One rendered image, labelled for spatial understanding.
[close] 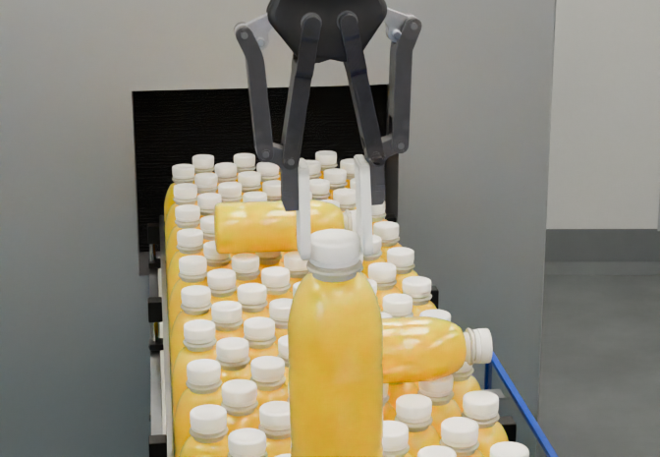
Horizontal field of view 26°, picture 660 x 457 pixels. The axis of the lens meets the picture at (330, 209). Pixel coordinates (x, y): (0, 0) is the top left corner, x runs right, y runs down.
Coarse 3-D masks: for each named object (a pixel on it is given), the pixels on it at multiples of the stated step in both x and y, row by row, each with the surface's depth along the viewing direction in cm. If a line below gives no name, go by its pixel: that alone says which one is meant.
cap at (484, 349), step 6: (474, 330) 159; (480, 330) 159; (486, 330) 159; (480, 336) 159; (486, 336) 159; (480, 342) 158; (486, 342) 158; (480, 348) 158; (486, 348) 158; (492, 348) 158; (480, 354) 158; (486, 354) 158; (480, 360) 159; (486, 360) 159
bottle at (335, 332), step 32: (320, 288) 105; (352, 288) 105; (288, 320) 108; (320, 320) 105; (352, 320) 105; (288, 352) 108; (320, 352) 105; (352, 352) 105; (320, 384) 106; (352, 384) 106; (320, 416) 107; (352, 416) 107; (320, 448) 108; (352, 448) 108
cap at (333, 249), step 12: (312, 240) 105; (324, 240) 105; (336, 240) 105; (348, 240) 105; (312, 252) 105; (324, 252) 104; (336, 252) 104; (348, 252) 104; (324, 264) 105; (336, 264) 105; (348, 264) 105
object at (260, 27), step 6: (258, 18) 100; (264, 18) 100; (240, 24) 101; (246, 24) 100; (252, 24) 100; (258, 24) 100; (264, 24) 100; (252, 30) 100; (258, 30) 100; (264, 30) 100; (258, 36) 100; (264, 36) 100; (258, 42) 100; (264, 42) 100
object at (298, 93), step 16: (304, 32) 99; (304, 48) 100; (304, 64) 100; (304, 80) 101; (288, 96) 103; (304, 96) 101; (288, 112) 102; (304, 112) 101; (288, 128) 102; (288, 144) 102; (288, 160) 102
